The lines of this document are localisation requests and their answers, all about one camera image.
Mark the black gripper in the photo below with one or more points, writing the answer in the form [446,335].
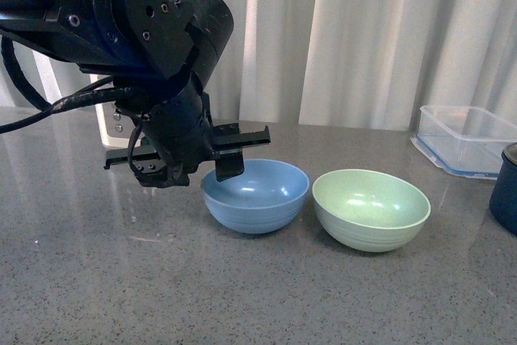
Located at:
[174,134]

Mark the blue bowl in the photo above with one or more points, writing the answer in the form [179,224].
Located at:
[264,198]

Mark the green bowl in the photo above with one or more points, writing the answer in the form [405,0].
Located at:
[369,210]

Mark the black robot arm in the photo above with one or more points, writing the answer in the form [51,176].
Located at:
[154,59]

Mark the cream two-slot toaster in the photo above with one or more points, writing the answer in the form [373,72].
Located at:
[115,129]

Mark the white curtain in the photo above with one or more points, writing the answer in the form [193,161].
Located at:
[365,63]

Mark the clear plastic food container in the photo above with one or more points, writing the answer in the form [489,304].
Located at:
[464,141]

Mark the dark blue pot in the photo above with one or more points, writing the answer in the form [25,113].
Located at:
[503,201]

